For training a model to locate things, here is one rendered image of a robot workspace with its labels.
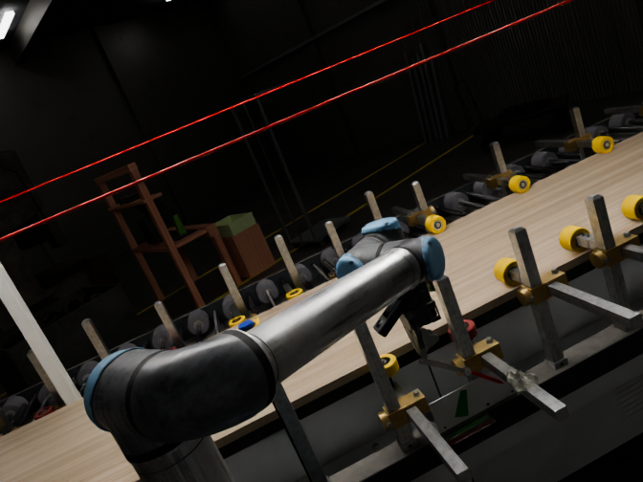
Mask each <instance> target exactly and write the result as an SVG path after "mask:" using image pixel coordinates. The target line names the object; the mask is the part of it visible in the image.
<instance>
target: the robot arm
mask: <svg viewBox="0 0 643 482"><path fill-rule="evenodd" d="M362 235H363V236H364V238H363V239H362V240H361V241H359V242H358V243H357V244H356V245H355V246H354V247H353V248H352V249H351V250H349V251H348V252H347V253H345V254H343V255H342V257H341V259H340V260H339V261H338V262H337V265H336V275H337V278H338V280H337V281H335V282H333V283H331V284H330V285H328V286H326V287H324V288H323V289H321V290H319V291H317V292H315V293H314V294H312V295H310V296H309V297H307V298H305V299H303V300H302V301H300V302H298V303H296V304H294V305H293V306H291V307H289V308H287V309H286V310H284V311H282V312H280V313H279V314H277V315H275V316H273V317H272V318H269V319H267V320H265V321H264V322H262V323H260V324H258V325H257V326H256V327H254V328H252V329H251V330H249V331H247V332H244V331H242V330H238V329H229V330H226V331H224V332H222V333H220V334H218V335H216V336H214V337H212V338H210V339H208V340H203V341H200V342H198V343H195V344H193V345H190V346H186V347H183V348H179V349H173V350H166V349H145V348H141V347H134V348H129V349H126V350H121V351H117V352H115V353H112V354H111V355H109V356H107V357H106V358H104V359H103V360H102V361H101V362H100V363H98V365H97V366H96V367H95V368H94V370H93V371H92V373H91V374H90V376H89V378H88V381H87V384H86V387H85V389H84V396H83V402H84V408H85V411H86V414H87V416H88V417H89V419H90V420H91V422H92V423H93V424H95V425H96V426H97V427H98V428H99V429H101V430H104V431H108V432H110V433H111V434H112V436H113V437H114V439H115V441H116V443H117V444H118V446H119V448H120V449H121V451H122V453H123V455H124V457H125V458H126V460H127V461H128V462H129V463H130V464H132V466H133V468H134V469H135V471H136V473H137V474H138V475H139V477H140V479H141V480H142V482H235V481H234V479H233V476H232V474H231V473H230V471H229V469H228V467H227V465H226V463H225V461H224V459H223V457H222V455H221V453H220V452H219V450H218V448H217V446H216V444H215V443H214V441H213V439H212V437H211V436H212V435H213V434H215V433H218V432H221V431H224V430H226V429H229V428H231V427H235V426H237V425H239V424H241V423H243V422H245V421H247V420H249V419H251V418H253V417H254V416H256V414H257V413H259V412H260V411H262V410H263V409H264V408H266V407H267V406H268V405H270V404H271V403H272V402H273V400H274V399H275V397H276V395H277V385H278V384H280V383H281V382H283V381H284V380H285V379H287V378H288V377H290V376H291V375H292V374H294V373H295V372H297V371H298V370H299V369H301V368H302V367H304V366H305V365H306V364H307V363H309V362H310V361H312V360H313V359H315V358H316V357H317V356H318V355H320V354H321V353H322V352H324V351H325V350H326V349H328V348H329V347H331V346H332V345H333V344H335V343H336V342H338V341H339V340H341V339H342V338H344V337H345V336H346V335H348V334H349V333H350V332H352V331H353V330H355V329H356V328H357V327H359V326H360V325H362V324H363V323H364V322H366V321H367V320H368V319H370V318H372V317H373V316H374V315H376V314H377V313H379V312H380V311H381V310H383V309H384V308H386V307H387V308H386V310H385V311H384V312H383V314H381V316H380V317H379V319H378V320H377V322H376V323H375V324H374V326H373V329H374V330H375V331H376V332H377V333H378V334H379V335H381V336H382V337H384V338H385V337H386V336H387V335H388V333H389V332H390V330H391V329H392V327H393V326H394V324H395V323H396V321H397V320H398V319H399V318H400V320H401V322H402V324H403V326H404V328H405V330H406V332H407V334H408V336H409V338H410V341H411V343H412V345H413V346H414V348H415V350H416V352H417V353H418V355H420V356H421V357H422V358H423V359H427V358H428V354H427V351H428V350H429V349H430V348H431V347H432V346H434V345H435V344H436V343H437V342H438V340H439V336H438V335H437V334H433V333H432V330H431V329H426V328H424V327H422V326H424V325H428V324H430V323H432V322H436V321H438V320H440V319H441V316H440V315H439V312H438V309H437V306H436V304H435V301H434V300H433V299H432V298H431V295H430V292H429V290H428V287H427V284H426V281H431V282H434V281H435V280H439V279H440V278H441V277H442V276H443V274H444V272H445V254H444V252H443V248H442V246H441V244H440V242H439V241H438V240H437V239H436V238H435V237H433V236H422V237H418V238H412V239H406V238H405V235H404V233H403V231H402V227H401V226H400V224H399V221H398V220H397V219H396V218H394V217H387V218H382V219H379V220H376V221H373V222H370V223H368V224H366V225H365V226H363V228H362ZM435 309H436V311H435ZM437 314H438V315H437Z"/></svg>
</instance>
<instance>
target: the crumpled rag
mask: <svg viewBox="0 0 643 482"><path fill-rule="evenodd" d="M506 379H507V381H506V382H507V383H510V384H511V385H513V386H514V390H516V391H518V392H519V391H527V390H529V389H530V387H531V384H534V383H538V382H539V380H538V376H537V375H536V374H533V373H525V374H524V373H522V372H520V371H519V370H517V371H516V372H515V373H514V372H513V371H511V372H510V371H507V373H506Z"/></svg>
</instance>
